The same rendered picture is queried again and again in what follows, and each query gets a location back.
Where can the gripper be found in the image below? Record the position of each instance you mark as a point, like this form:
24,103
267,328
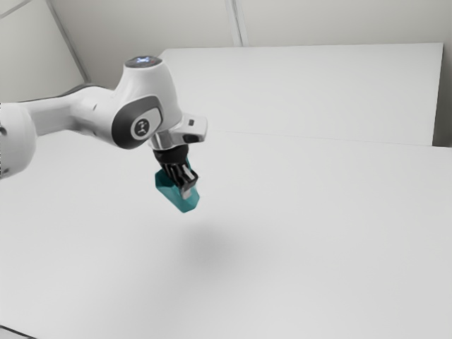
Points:
171,157

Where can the teal faceted mug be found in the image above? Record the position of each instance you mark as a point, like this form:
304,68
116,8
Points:
176,197

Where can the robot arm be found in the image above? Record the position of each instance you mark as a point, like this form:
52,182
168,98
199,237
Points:
88,109

